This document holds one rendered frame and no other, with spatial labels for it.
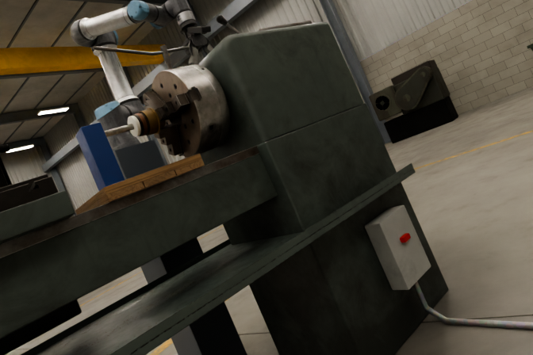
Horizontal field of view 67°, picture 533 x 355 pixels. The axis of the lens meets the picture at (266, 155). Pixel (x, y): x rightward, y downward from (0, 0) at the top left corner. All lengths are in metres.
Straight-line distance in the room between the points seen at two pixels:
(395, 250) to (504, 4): 9.82
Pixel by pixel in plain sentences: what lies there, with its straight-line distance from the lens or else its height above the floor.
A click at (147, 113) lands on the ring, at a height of 1.10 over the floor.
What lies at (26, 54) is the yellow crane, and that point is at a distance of 13.40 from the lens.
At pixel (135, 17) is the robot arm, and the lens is 1.78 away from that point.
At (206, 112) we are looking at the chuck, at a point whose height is 1.02.
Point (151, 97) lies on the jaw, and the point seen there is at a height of 1.18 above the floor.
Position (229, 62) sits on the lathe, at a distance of 1.38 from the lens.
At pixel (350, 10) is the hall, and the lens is 12.10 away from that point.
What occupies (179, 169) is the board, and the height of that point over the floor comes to 0.88.
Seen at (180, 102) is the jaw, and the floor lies 1.08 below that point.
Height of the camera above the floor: 0.79
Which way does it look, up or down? 1 degrees up
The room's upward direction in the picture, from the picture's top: 24 degrees counter-clockwise
